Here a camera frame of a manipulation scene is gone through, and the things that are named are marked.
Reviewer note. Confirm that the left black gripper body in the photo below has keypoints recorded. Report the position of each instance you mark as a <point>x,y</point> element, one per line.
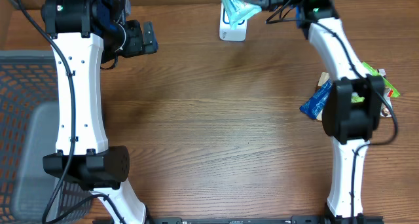
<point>133,41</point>

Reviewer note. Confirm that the teal snack packet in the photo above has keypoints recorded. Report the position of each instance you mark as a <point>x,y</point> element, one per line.
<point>238,10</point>

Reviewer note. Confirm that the blue oreo cookie packet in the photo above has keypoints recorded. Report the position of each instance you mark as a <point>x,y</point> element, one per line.
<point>314,106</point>

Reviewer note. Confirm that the green snack packet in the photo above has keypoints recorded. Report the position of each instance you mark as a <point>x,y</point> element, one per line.
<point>390,90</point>

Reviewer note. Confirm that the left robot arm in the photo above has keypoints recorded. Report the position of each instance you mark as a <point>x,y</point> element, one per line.
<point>84,35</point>

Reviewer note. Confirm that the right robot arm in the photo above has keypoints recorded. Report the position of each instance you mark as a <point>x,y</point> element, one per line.
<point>352,110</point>

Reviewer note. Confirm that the white barcode scanner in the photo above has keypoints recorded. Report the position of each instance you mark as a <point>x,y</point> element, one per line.
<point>228,34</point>

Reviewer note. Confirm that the grey plastic shopping basket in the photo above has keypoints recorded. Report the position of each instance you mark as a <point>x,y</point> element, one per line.
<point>29,129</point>

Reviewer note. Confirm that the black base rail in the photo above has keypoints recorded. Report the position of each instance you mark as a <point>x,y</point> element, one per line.
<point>296,219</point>

